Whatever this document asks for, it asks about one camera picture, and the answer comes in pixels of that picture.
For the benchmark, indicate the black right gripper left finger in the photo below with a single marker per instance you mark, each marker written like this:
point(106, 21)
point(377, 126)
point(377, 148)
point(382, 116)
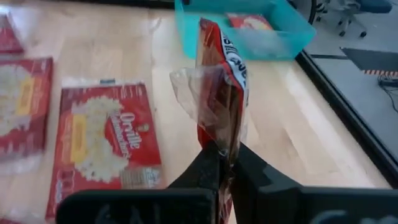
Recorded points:
point(140, 207)

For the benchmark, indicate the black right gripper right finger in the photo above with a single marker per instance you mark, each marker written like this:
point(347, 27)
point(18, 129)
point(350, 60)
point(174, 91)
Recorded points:
point(295, 207)

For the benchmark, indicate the red Orville popcorn bag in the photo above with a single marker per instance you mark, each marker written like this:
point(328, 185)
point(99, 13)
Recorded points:
point(7, 39)
point(102, 140)
point(248, 21)
point(217, 93)
point(21, 105)

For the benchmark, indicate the black mat hazard stripes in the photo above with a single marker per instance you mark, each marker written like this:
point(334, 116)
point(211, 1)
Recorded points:
point(373, 59)

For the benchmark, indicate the teal plastic basket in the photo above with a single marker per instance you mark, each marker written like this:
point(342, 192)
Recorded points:
point(186, 31)

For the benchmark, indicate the blue office chair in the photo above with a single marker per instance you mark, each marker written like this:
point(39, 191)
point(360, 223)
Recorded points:
point(373, 5)

